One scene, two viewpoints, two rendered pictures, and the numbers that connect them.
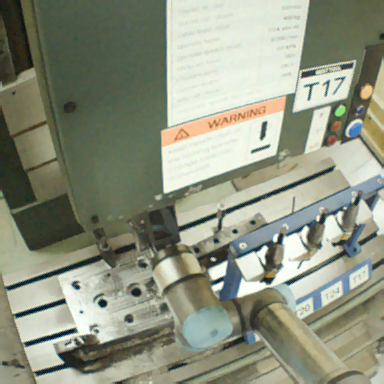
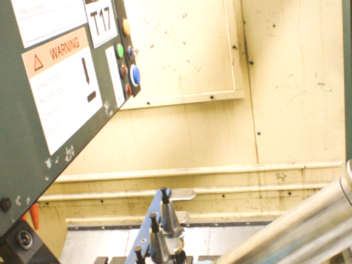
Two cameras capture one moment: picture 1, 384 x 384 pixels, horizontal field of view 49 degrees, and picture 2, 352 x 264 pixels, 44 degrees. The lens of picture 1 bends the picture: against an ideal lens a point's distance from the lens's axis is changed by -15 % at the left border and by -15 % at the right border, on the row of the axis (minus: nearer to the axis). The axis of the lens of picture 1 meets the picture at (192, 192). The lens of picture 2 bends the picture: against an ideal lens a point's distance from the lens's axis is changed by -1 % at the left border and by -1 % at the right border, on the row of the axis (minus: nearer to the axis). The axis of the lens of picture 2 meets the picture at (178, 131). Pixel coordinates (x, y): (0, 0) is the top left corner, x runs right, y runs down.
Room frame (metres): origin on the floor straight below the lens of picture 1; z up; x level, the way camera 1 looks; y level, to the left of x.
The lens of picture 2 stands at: (-0.03, 0.27, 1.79)
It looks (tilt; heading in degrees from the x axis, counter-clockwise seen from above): 21 degrees down; 310
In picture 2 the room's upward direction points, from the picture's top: 10 degrees counter-clockwise
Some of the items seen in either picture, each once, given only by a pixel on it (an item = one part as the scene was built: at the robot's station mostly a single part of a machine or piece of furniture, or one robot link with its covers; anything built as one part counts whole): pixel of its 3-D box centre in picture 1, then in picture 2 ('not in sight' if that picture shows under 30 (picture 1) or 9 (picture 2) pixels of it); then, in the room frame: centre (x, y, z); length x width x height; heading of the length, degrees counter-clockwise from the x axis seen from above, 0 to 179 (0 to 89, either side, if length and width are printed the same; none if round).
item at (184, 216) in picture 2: (362, 212); (175, 218); (0.61, -0.42, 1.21); 0.07 x 0.05 x 0.01; 26
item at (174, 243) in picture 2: (331, 229); (166, 245); (0.56, -0.33, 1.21); 0.07 x 0.05 x 0.01; 26
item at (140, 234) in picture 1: (157, 235); not in sight; (0.42, 0.05, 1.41); 0.12 x 0.08 x 0.09; 26
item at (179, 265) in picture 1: (179, 272); not in sight; (0.35, 0.02, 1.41); 0.08 x 0.05 x 0.08; 116
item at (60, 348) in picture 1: (77, 346); not in sight; (0.32, 0.29, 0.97); 0.13 x 0.03 x 0.15; 116
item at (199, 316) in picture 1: (198, 313); not in sight; (0.28, -0.02, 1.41); 0.11 x 0.08 x 0.09; 26
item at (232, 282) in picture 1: (232, 281); not in sight; (0.51, -0.10, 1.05); 0.10 x 0.05 x 0.30; 26
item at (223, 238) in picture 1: (224, 242); not in sight; (0.69, -0.09, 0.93); 0.26 x 0.05 x 0.06; 121
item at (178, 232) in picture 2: (347, 221); (171, 230); (0.58, -0.38, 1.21); 0.06 x 0.06 x 0.03
